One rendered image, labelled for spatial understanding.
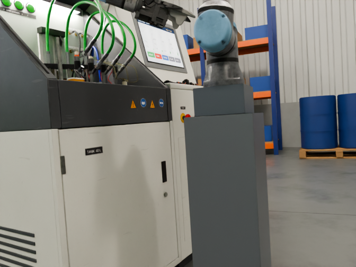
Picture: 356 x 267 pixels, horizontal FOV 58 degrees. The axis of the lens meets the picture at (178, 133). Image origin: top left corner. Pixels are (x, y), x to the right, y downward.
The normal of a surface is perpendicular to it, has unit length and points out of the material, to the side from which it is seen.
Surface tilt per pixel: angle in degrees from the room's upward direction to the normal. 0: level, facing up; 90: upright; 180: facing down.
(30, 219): 90
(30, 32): 90
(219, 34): 98
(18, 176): 90
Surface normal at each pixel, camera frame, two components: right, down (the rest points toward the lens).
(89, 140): 0.84, -0.03
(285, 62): -0.39, 0.07
